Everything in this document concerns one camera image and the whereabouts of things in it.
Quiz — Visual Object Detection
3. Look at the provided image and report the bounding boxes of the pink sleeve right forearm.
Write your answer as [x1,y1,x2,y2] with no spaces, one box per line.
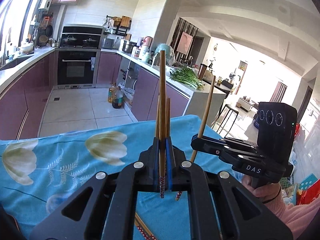
[265,195,319,239]

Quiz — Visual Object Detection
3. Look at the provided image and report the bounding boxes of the purple kitchen cabinets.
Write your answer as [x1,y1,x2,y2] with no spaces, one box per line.
[0,51,190,140]

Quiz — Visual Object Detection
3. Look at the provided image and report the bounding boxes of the right hand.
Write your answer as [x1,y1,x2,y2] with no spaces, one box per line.
[241,175,281,203]

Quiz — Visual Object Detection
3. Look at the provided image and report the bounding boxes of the black bar stool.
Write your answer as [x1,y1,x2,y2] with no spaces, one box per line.
[217,104,239,135]

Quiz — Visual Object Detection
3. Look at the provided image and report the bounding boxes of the green leafy vegetables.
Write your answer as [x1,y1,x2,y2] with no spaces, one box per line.
[170,67,203,90]

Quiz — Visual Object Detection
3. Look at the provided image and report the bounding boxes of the blue floral tablecloth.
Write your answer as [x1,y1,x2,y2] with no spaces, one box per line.
[1,115,243,239]

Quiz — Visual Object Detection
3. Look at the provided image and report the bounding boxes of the mint green appliance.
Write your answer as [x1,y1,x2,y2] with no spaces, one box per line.
[155,43,176,67]

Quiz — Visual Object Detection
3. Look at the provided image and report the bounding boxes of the dark soy sauce bottle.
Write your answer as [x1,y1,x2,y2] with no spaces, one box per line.
[112,86,123,109]

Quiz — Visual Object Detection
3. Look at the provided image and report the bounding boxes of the cooking oil bottle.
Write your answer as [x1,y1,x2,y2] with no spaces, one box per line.
[107,83,117,103]

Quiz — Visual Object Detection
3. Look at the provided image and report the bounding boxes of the pink thermos kettle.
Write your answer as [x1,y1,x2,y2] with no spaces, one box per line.
[142,36,153,53]

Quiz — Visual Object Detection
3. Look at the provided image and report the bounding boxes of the steel cooking pot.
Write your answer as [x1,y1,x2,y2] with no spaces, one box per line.
[120,40,137,54]

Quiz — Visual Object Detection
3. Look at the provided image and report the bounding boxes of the black built-in oven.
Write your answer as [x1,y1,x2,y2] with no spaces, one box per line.
[57,50,97,86]

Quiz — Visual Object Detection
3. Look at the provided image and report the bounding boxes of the black stove hood unit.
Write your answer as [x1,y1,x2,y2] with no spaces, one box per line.
[60,25,103,49]

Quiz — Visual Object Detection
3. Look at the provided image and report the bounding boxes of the black camera box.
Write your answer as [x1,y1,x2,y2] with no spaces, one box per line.
[257,102,297,166]

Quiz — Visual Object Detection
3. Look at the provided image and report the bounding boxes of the black wall shelf rack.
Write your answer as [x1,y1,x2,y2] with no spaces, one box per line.
[104,16,132,37]

